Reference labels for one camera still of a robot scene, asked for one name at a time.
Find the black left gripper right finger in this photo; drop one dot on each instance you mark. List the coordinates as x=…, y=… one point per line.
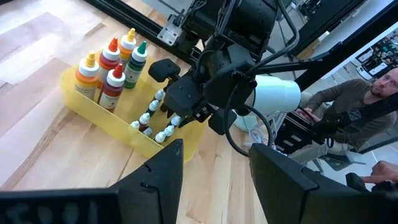
x=295, y=202

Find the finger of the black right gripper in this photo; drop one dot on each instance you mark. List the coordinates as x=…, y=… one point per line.
x=192, y=119
x=167, y=112

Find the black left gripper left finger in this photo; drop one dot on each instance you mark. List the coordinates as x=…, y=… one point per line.
x=140, y=202

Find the small vials group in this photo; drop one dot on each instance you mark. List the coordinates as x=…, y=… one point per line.
x=176, y=120

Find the small black dye bottle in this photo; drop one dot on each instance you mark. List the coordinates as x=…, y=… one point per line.
x=169, y=130
x=153, y=106
x=135, y=125

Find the small red dye bottle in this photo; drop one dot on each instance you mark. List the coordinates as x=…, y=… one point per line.
x=159, y=95

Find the large green dye bottle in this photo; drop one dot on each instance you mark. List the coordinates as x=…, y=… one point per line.
x=133, y=68

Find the large red dye bottle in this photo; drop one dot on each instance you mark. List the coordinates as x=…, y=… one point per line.
x=110, y=93

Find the yellow translucent plastic bin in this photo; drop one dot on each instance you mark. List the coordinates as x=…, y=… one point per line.
x=102, y=116

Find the large orange dye bottle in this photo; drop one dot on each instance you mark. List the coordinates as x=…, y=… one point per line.
x=109, y=59

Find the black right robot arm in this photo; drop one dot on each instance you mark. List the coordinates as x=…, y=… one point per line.
x=248, y=18

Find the small dark dye bottle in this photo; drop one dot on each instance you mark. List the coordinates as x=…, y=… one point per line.
x=148, y=131

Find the large yellow dye bottle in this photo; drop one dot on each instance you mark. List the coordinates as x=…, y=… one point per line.
x=85, y=81
x=127, y=46

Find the white cylindrical lamp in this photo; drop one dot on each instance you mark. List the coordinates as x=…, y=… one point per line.
x=276, y=95

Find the person's hand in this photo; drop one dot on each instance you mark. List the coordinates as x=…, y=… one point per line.
x=381, y=172
x=308, y=113

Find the person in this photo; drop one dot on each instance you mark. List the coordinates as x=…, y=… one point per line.
x=348, y=99

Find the black stand leg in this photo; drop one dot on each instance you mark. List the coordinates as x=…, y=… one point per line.
x=348, y=46

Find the cluttered background workstation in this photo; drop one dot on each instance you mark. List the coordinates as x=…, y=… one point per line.
x=377, y=56

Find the silver corner bracket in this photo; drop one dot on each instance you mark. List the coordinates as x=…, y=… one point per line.
x=169, y=31

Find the black frame side rail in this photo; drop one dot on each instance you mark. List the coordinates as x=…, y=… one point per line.
x=124, y=17

